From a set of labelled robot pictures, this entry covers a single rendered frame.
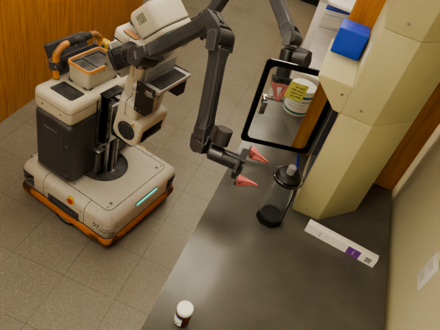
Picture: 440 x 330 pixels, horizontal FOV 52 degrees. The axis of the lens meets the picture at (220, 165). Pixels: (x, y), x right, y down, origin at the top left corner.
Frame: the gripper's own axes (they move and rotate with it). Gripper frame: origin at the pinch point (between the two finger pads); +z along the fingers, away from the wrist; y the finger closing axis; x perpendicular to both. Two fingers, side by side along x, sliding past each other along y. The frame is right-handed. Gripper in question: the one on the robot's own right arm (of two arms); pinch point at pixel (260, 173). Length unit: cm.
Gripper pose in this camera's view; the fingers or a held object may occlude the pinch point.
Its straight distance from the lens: 158.2
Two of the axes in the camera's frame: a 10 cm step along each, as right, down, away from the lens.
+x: -0.6, 3.8, 9.2
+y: 4.0, -8.4, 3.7
